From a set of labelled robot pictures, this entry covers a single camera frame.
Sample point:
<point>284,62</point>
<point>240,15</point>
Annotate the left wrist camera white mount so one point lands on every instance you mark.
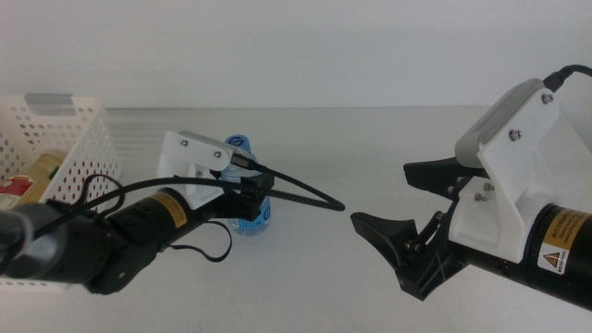
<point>180,159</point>

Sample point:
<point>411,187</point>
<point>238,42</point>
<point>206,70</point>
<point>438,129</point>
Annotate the red soda can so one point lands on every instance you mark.
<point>79,172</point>

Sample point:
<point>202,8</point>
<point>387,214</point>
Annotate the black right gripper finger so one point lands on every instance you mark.
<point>393,236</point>
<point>435,176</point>

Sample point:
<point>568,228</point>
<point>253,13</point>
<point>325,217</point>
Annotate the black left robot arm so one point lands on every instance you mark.
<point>92,250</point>

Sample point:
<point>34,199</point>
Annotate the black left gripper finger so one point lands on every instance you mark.
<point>256,203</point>
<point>264,181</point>

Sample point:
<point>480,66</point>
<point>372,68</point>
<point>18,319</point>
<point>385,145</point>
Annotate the yellow tea bottle clear cap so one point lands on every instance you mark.
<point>41,171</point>

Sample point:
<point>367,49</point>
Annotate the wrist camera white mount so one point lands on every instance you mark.
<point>518,185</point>
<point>180,159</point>

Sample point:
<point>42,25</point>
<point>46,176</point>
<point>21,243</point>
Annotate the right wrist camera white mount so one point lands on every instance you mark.
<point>518,185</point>

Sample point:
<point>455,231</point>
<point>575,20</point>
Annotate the white perforated plastic basket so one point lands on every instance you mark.
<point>88,139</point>

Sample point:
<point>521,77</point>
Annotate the clear water bottle blue cap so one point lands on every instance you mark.
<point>250,227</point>

